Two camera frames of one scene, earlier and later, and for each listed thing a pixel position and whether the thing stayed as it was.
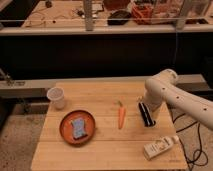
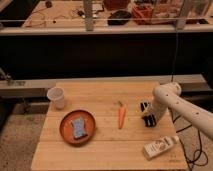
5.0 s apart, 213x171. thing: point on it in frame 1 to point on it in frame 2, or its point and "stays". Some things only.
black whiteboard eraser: [146, 116] stays
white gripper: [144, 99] to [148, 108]
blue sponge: [78, 126] stays
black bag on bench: [119, 17] stays
